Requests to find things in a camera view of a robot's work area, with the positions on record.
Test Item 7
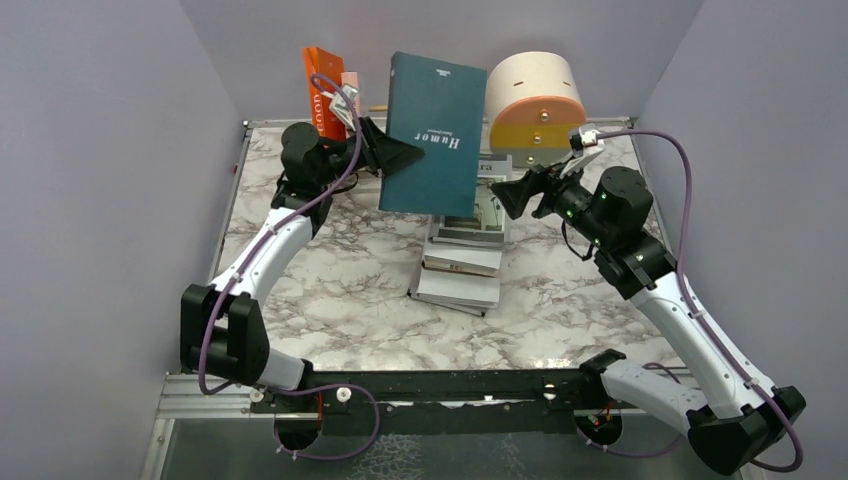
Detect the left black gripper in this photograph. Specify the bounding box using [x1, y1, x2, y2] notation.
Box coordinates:
[314, 115, 423, 187]

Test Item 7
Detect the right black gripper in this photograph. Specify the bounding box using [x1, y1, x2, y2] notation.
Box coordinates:
[491, 155, 611, 248]

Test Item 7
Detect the grey book with plant cover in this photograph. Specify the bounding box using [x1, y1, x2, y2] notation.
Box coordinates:
[429, 153, 514, 248]

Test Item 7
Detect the teal Humor book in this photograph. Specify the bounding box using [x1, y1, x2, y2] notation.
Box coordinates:
[379, 51, 487, 217]

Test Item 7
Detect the white rose Designer Fate book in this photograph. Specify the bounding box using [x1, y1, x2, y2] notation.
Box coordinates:
[341, 71, 363, 115]

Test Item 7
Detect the orange Fashion Show book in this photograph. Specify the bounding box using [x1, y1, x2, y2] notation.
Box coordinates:
[302, 46, 347, 140]

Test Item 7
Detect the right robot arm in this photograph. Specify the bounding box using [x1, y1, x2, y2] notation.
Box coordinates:
[491, 164, 806, 475]

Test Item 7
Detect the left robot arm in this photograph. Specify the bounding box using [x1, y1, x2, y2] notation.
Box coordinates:
[179, 117, 425, 411]

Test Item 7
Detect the white book with brown stripes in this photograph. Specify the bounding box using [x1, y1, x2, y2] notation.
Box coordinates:
[421, 236, 505, 278]

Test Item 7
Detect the round cream drawer cabinet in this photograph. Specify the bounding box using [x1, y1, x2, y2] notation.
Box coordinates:
[485, 51, 588, 169]

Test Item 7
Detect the bottom grey white book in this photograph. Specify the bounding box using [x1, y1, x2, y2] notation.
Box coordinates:
[407, 265, 501, 317]

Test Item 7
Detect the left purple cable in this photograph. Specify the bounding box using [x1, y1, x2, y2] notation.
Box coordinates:
[197, 73, 364, 397]

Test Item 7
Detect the purple cable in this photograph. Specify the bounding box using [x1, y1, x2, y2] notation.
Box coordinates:
[197, 73, 364, 397]
[596, 129, 806, 474]

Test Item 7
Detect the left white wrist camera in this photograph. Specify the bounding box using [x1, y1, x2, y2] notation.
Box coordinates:
[323, 84, 355, 131]

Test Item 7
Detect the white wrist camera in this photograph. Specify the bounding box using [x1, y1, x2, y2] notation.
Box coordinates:
[559, 123, 605, 179]
[323, 84, 355, 131]

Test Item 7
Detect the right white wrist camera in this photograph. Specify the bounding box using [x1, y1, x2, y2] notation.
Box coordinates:
[559, 123, 605, 179]

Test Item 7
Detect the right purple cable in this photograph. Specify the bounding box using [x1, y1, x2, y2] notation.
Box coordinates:
[596, 129, 806, 474]

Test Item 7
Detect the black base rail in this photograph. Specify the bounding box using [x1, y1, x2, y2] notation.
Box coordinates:
[249, 369, 630, 437]

